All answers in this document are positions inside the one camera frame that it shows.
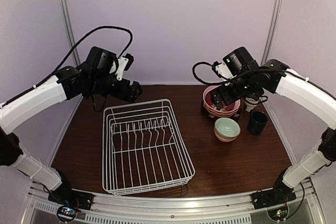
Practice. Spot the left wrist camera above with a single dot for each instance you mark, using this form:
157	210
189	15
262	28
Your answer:
124	63

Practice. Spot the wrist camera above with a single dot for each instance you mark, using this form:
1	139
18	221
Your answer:
124	63
235	63

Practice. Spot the right aluminium frame post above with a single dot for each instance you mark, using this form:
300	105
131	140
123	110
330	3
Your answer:
272	29

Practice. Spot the dark brown bowl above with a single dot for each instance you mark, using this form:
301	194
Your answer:
208	101

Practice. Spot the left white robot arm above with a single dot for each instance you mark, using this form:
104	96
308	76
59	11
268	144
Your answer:
100	74

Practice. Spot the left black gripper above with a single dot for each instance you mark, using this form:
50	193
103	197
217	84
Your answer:
130	96

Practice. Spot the aluminium frame post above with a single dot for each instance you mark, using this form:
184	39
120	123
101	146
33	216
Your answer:
272	29
67	22

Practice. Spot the dark teal mug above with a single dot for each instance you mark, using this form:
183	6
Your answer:
257	122

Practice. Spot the yellow dotted plate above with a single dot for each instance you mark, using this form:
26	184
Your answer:
222	114

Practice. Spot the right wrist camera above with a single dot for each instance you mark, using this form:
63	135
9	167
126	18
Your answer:
235	63

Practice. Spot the pink patterned white bowl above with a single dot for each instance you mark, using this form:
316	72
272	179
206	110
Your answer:
224	139

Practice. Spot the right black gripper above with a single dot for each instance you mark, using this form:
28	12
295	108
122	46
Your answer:
228	98

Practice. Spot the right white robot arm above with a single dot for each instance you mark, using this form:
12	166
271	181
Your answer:
245	77

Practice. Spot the aluminium front rail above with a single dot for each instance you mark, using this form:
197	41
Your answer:
234	208

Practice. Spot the green floral cup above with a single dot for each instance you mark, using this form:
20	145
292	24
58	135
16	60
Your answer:
227	127

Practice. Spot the white cup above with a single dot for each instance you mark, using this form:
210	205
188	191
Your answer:
251	103

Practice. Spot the light pink plate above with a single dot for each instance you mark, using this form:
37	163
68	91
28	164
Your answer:
227	111

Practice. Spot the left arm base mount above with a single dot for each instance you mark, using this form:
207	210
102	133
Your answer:
71	201

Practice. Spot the white wire dish rack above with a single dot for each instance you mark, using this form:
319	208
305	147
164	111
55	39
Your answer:
143	149

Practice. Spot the left aluminium frame post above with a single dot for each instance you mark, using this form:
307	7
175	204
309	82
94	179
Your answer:
67	22

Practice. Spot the black striped plate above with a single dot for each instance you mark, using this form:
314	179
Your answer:
236	117

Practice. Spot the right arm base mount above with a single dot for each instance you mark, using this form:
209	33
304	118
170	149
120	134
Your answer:
275	200

